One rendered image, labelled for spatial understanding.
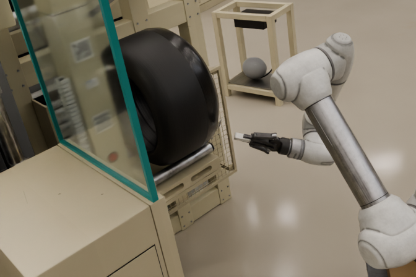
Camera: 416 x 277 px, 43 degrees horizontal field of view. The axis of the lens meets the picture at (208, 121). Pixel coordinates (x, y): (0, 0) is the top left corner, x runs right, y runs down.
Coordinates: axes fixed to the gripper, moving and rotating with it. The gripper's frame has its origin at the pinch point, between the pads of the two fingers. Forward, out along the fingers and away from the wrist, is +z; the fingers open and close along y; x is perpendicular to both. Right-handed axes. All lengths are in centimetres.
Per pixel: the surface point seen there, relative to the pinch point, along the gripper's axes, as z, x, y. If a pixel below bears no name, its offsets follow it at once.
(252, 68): -29, 196, 142
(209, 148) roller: 12.4, -2.0, 9.3
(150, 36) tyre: 46, 16, -31
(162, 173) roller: 30.2, -20.1, 9.0
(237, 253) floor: -22, -3, 100
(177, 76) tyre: 32.4, -2.4, -30.2
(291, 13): -48, 214, 91
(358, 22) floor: -154, 348, 181
